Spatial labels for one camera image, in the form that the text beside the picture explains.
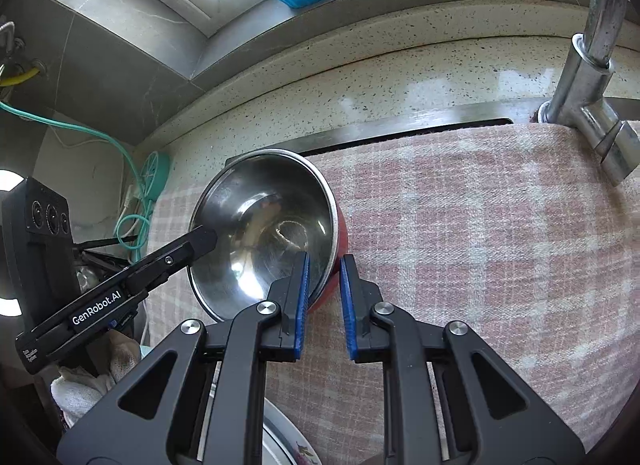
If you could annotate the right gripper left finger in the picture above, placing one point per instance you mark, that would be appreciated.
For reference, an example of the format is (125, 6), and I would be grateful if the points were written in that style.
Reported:
(198, 396)

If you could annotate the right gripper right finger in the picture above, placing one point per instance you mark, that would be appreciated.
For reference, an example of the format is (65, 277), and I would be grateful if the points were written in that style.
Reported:
(448, 397)

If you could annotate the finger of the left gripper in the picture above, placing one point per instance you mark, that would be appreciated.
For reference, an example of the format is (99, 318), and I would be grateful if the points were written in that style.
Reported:
(155, 269)

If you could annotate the red steel bowl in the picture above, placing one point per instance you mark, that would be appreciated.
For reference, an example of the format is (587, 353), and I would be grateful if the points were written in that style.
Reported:
(265, 207)

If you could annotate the chrome kitchen faucet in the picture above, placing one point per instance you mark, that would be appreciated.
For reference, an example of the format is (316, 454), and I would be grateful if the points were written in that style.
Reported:
(578, 101)

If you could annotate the white rag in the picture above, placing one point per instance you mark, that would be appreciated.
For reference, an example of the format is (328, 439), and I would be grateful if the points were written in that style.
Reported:
(76, 391)

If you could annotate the pink checked cloth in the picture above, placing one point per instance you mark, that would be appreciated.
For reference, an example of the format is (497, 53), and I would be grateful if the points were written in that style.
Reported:
(514, 230)

